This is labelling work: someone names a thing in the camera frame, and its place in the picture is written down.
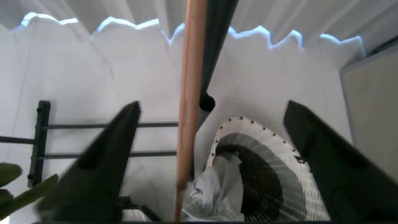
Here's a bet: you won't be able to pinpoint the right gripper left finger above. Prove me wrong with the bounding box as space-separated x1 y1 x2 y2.
37 100 141 223

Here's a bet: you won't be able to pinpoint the black clothes rack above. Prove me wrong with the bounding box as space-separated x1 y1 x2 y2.
0 0 240 222

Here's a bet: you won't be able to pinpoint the pink clothes hanger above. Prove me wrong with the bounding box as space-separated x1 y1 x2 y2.
174 0 208 222

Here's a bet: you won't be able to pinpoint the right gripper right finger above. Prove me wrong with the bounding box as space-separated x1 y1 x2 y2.
283 100 398 223

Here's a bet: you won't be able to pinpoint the white laundry basket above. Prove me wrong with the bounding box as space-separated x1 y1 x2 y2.
205 116 331 222

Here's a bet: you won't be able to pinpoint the green shirt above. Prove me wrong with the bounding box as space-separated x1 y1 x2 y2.
0 162 60 220

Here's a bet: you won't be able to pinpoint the pale grey shorts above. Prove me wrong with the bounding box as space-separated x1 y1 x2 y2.
182 152 246 222

